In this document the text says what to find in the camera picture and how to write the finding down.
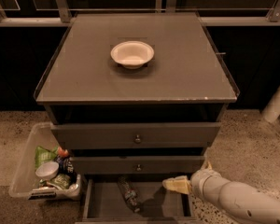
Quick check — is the grey drawer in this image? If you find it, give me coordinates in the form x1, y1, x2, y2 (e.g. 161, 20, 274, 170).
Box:
50, 122, 220, 149
71, 156, 204, 175
82, 175, 197, 224

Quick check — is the orange capped item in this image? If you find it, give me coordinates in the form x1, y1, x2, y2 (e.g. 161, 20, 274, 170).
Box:
57, 147, 69, 158

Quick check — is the green snack bag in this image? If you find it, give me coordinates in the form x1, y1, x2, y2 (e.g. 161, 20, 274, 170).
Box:
35, 146, 58, 169

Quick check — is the metal railing frame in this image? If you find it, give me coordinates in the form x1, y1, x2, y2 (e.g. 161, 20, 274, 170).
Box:
0, 0, 280, 26

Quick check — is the clear plastic water bottle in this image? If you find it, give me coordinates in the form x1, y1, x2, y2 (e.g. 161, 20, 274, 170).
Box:
118, 175, 141, 213

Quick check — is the white bowl on counter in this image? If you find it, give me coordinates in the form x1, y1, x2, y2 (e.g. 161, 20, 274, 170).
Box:
110, 41, 154, 69

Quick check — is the green packet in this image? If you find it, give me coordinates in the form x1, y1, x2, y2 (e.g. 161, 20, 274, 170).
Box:
39, 174, 71, 190

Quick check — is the small white bowl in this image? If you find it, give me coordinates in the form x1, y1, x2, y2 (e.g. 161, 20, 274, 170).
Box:
35, 161, 59, 180

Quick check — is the grey top drawer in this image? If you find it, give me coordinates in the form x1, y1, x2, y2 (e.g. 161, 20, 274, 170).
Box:
50, 122, 220, 149

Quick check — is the grey middle drawer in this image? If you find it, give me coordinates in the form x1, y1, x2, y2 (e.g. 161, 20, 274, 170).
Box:
71, 156, 204, 175

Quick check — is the grey bottom drawer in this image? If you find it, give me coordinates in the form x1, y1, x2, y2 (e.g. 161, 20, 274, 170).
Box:
82, 175, 197, 224

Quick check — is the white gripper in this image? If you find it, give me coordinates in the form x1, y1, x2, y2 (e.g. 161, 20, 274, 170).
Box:
162, 161, 223, 203

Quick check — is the grey drawer cabinet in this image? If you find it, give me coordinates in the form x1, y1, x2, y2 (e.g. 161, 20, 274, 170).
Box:
33, 11, 241, 224

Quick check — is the clear plastic bin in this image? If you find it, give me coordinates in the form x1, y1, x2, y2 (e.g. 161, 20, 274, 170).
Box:
8, 122, 81, 201

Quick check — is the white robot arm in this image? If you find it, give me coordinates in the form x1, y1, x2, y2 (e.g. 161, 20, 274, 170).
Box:
162, 162, 280, 224

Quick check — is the dark blue snack bag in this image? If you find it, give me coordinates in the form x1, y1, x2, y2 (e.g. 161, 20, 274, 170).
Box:
54, 156, 77, 182

